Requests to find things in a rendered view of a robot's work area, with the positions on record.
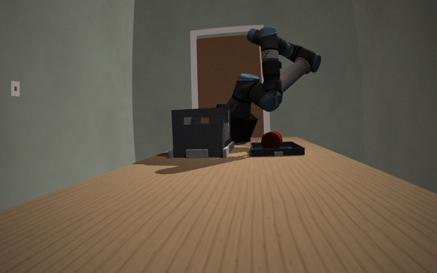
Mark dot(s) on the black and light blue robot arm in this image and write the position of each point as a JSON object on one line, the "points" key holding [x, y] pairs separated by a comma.
{"points": [[249, 90]]}

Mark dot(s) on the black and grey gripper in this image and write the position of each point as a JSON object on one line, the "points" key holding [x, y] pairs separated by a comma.
{"points": [[271, 73]]}

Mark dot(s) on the brown bottle with red label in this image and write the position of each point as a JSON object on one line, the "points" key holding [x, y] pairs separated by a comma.
{"points": [[271, 140]]}

